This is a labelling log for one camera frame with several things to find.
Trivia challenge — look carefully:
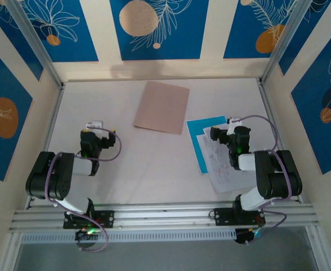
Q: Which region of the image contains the blue paper sheet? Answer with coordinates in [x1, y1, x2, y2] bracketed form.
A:
[186, 115, 228, 174]

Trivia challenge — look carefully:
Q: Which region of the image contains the brown paper folder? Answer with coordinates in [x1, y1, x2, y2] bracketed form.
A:
[133, 81, 190, 136]

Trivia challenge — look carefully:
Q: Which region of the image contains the black electronics board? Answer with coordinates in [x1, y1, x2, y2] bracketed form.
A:
[234, 227, 264, 246]
[74, 228, 99, 250]

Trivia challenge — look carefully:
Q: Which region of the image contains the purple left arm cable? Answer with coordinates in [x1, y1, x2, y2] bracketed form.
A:
[45, 127, 123, 252]

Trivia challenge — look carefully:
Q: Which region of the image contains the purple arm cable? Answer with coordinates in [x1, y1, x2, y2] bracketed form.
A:
[237, 115, 294, 237]
[45, 127, 123, 252]

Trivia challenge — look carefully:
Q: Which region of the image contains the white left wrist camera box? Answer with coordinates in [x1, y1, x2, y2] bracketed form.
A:
[85, 120, 104, 130]

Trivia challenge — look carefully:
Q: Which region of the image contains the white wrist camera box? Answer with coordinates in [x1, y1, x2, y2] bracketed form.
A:
[85, 120, 104, 130]
[227, 117, 241, 136]

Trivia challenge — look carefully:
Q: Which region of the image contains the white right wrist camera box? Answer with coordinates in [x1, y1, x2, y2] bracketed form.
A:
[227, 117, 241, 136]

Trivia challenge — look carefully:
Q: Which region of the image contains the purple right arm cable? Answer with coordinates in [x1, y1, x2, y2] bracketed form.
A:
[237, 115, 294, 237]

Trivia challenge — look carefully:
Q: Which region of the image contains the blue floral wall poster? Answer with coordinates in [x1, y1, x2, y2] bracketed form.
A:
[291, 27, 331, 175]
[223, 0, 299, 59]
[110, 0, 210, 61]
[0, 40, 33, 182]
[12, 0, 99, 63]
[0, 5, 44, 82]
[278, 0, 331, 76]

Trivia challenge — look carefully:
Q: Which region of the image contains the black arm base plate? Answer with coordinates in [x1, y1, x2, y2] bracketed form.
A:
[213, 207, 267, 226]
[63, 210, 115, 229]

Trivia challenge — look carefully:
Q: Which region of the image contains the aluminium front rail beam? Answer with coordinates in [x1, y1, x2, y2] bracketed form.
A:
[8, 202, 320, 233]

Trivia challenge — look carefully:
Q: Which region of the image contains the aluminium frame post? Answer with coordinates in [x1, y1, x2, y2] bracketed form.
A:
[260, 0, 307, 84]
[6, 0, 65, 88]

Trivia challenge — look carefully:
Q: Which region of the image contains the grey slotted cable duct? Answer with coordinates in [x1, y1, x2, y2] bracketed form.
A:
[21, 228, 237, 244]

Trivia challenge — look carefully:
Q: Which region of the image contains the aluminium lower frame leg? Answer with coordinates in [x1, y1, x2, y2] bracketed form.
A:
[0, 233, 24, 271]
[305, 225, 331, 271]

